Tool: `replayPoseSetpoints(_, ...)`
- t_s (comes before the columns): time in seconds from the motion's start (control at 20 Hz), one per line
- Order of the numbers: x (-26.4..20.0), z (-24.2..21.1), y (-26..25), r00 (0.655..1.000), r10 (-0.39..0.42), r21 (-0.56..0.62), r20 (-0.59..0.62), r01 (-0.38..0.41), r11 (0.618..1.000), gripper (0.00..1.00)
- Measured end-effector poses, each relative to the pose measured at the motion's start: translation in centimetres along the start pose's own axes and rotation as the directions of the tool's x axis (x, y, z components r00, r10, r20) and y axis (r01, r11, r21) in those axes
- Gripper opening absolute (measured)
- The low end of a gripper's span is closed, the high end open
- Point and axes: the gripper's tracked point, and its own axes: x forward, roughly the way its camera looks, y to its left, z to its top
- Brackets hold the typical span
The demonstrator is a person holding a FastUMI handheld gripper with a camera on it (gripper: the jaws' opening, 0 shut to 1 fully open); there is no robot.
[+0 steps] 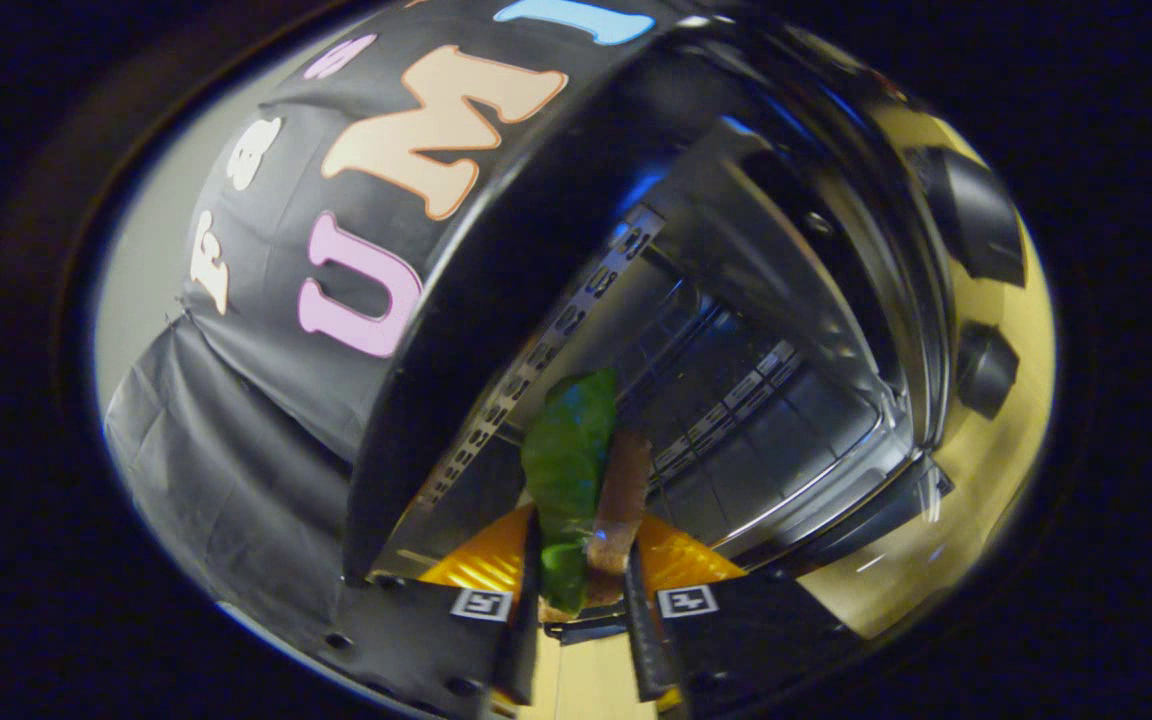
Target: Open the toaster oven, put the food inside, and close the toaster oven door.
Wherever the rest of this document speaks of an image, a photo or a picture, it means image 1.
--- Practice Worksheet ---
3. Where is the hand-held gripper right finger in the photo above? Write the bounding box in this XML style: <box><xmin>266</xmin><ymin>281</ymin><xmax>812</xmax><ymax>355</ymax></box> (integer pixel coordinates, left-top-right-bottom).
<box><xmin>621</xmin><ymin>510</ymin><xmax>869</xmax><ymax>717</ymax></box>

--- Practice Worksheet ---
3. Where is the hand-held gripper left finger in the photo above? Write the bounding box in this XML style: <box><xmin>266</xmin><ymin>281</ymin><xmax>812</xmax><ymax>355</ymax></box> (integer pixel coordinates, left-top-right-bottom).
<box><xmin>321</xmin><ymin>505</ymin><xmax>543</xmax><ymax>720</ymax></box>

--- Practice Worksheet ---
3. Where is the bread and lettuce sandwich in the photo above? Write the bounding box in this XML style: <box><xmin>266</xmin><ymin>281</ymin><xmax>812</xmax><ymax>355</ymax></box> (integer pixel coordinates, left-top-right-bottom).
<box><xmin>520</xmin><ymin>368</ymin><xmax>656</xmax><ymax>617</ymax></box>

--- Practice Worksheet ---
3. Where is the black toaster oven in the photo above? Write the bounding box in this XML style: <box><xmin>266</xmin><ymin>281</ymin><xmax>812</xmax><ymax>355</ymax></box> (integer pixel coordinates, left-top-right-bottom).
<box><xmin>343</xmin><ymin>8</ymin><xmax>1033</xmax><ymax>647</ymax></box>

